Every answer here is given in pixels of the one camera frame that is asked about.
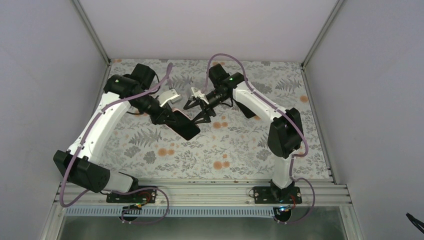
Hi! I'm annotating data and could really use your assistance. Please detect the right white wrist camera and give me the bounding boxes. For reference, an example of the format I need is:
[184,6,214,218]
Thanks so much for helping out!
[190,87,209,104]

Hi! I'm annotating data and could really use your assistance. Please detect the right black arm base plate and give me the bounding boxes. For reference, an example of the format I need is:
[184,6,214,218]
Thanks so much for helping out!
[252,186,303,205]

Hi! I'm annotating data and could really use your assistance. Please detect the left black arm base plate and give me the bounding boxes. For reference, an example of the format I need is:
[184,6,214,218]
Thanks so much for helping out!
[106,186,157,204]

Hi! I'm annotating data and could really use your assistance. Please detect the black phone case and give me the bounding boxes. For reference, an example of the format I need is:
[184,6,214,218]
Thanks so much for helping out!
[236,101,256,119]

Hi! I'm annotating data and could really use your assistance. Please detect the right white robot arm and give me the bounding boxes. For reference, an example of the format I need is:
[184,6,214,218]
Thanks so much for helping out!
[183,64,303,204]

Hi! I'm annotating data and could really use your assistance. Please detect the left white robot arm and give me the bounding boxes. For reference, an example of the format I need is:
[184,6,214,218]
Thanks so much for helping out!
[53,63,179,203]

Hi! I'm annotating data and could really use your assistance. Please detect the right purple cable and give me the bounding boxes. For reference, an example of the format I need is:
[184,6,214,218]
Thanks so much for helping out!
[202,53,316,225]

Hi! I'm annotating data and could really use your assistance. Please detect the black object at corner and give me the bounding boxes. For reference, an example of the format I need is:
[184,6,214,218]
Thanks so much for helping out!
[405,212,424,234]

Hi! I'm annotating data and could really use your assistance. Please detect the pink-edged black smartphone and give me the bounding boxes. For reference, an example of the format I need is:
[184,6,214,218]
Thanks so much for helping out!
[167,109,201,141]

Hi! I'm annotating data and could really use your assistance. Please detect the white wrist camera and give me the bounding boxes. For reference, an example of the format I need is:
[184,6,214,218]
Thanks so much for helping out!
[190,87,209,104]
[157,88,182,107]

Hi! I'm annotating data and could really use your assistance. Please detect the aluminium rail frame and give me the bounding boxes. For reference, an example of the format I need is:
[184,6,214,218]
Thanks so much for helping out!
[52,178,353,208]

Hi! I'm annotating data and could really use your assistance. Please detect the white slotted cable duct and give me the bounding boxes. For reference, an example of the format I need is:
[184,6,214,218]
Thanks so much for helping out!
[65,205,275,218]

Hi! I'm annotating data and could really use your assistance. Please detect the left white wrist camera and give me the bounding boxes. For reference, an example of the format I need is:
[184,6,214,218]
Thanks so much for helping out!
[157,88,182,107]

